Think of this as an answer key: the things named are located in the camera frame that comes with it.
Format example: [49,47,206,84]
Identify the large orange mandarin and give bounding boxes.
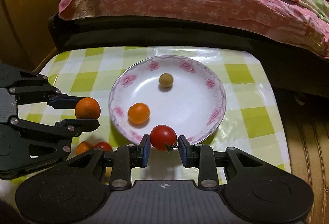
[75,97,101,119]

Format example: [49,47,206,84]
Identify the red cherry tomato with stem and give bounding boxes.
[150,125,177,152]

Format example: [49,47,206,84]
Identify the small orange mandarin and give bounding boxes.
[128,103,151,125]

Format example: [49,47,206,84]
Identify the tan longan fruit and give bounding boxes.
[159,73,173,88]

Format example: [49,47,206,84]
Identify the white plate with pink flowers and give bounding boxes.
[109,55,226,144]

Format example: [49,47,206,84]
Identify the green checkered tablecloth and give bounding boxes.
[0,45,292,204]

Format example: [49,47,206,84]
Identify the wooden bedside cabinet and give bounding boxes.
[1,0,60,70]

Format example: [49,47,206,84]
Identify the dark bed frame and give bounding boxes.
[49,14,328,97]

